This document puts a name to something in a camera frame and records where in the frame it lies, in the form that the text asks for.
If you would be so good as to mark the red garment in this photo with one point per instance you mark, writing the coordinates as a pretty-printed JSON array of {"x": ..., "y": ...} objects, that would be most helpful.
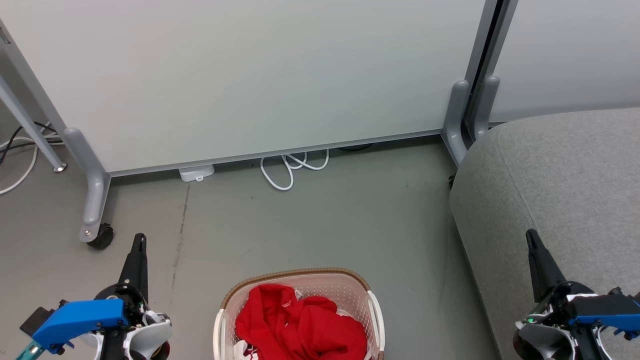
[{"x": 300, "y": 325}]

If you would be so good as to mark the white perforated laundry basket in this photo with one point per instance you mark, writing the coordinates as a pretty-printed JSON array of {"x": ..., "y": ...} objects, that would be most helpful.
[{"x": 350, "y": 295}]

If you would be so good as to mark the grey fabric sofa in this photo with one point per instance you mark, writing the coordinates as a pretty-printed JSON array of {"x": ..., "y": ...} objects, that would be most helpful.
[{"x": 560, "y": 185}]

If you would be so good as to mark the white power adapter box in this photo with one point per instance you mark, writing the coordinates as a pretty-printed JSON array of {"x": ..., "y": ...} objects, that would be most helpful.
[{"x": 196, "y": 172}]

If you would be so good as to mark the white partition panel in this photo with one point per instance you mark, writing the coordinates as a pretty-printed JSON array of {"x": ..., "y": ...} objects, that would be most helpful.
[
  {"x": 250, "y": 75},
  {"x": 570, "y": 50}
]

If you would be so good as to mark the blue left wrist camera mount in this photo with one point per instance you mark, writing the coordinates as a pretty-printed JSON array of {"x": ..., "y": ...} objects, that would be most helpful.
[{"x": 75, "y": 320}]

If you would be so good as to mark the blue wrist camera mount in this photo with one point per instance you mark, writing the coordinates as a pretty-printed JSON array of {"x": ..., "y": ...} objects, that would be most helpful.
[
  {"x": 75, "y": 320},
  {"x": 607, "y": 312}
]

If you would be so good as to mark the grey partition foot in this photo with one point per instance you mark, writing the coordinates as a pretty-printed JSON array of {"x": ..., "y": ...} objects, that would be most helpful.
[
  {"x": 93, "y": 190},
  {"x": 485, "y": 102},
  {"x": 456, "y": 120}
]

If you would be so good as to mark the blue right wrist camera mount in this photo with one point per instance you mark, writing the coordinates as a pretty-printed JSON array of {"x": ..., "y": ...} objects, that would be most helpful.
[{"x": 607, "y": 312}]

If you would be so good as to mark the black caster wheel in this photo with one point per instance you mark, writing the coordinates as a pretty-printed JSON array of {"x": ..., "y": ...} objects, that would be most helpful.
[{"x": 102, "y": 236}]

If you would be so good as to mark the grey metal table leg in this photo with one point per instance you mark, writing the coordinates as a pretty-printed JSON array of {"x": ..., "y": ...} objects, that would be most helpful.
[{"x": 30, "y": 125}]

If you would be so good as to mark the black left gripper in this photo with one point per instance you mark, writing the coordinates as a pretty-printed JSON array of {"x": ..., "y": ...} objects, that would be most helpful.
[{"x": 125, "y": 297}]

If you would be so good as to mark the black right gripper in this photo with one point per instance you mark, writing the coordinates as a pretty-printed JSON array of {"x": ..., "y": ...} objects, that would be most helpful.
[{"x": 555, "y": 315}]

